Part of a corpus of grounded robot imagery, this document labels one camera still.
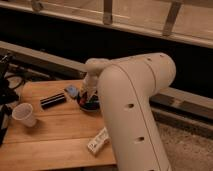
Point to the metal railing frame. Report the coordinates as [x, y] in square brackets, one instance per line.
[187, 21]

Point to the black camera tripod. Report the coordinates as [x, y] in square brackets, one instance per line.
[7, 95]

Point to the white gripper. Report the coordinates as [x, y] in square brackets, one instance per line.
[89, 84]

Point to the blue sponge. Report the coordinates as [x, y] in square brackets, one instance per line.
[72, 91]

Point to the dark ceramic bowl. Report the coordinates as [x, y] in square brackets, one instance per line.
[93, 102]

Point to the black rectangular box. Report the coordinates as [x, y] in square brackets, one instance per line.
[53, 100]

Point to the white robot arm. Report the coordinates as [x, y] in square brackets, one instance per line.
[124, 87]

